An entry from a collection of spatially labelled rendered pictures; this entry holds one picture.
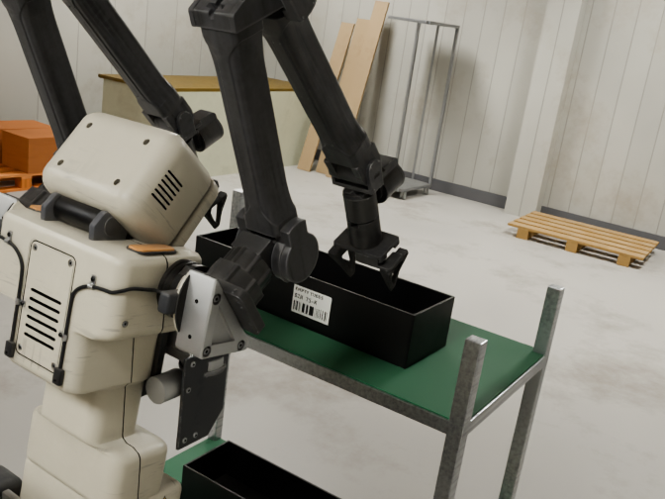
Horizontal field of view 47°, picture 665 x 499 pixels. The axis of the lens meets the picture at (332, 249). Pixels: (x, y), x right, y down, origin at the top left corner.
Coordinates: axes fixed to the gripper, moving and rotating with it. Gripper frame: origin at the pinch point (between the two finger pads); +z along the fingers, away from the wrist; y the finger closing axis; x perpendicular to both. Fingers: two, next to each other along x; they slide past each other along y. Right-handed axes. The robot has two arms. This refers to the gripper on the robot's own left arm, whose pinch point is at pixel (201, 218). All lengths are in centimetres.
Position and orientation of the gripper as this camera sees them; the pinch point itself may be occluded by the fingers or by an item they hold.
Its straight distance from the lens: 166.9
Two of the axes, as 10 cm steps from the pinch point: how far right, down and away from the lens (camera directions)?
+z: 1.3, 7.7, 6.2
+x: -5.8, 5.7, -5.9
